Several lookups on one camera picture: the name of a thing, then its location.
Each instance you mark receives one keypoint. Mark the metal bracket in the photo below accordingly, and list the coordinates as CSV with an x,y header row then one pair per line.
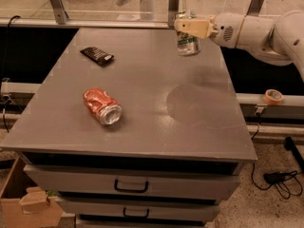
x,y
255,7
59,11
173,8

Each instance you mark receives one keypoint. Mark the grey drawer cabinet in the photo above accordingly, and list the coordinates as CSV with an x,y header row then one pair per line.
x,y
180,115

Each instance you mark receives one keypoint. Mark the middle metal bracket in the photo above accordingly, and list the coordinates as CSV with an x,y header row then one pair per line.
x,y
173,8

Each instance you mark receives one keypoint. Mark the drawer with black handle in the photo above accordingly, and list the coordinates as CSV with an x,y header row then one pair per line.
x,y
135,209
129,182

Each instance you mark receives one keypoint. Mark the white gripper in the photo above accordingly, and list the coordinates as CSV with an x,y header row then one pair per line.
x,y
225,29

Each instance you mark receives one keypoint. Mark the orange tape roll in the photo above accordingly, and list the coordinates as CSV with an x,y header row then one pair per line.
x,y
273,97

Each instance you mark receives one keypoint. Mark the top drawer with black handle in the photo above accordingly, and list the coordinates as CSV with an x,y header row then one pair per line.
x,y
129,182

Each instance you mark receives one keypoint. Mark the right metal bracket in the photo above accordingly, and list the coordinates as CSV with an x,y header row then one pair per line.
x,y
255,7

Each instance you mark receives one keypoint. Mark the crushed red soda can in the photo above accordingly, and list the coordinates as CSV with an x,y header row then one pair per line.
x,y
103,107

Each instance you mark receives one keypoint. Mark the brown cardboard box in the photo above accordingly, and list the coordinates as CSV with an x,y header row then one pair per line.
x,y
24,204

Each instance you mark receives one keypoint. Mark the left metal bracket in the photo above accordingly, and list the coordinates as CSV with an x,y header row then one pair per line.
x,y
59,11

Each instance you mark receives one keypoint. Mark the black power adapter with cable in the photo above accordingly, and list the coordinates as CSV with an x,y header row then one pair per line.
x,y
278,181

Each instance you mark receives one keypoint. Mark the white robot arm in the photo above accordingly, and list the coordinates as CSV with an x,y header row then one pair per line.
x,y
277,42

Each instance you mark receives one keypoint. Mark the crushed silver 7up can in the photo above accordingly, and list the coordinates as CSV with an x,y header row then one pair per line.
x,y
188,45

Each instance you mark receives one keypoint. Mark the dark chocolate bar wrapper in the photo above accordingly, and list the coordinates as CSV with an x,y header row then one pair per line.
x,y
98,56

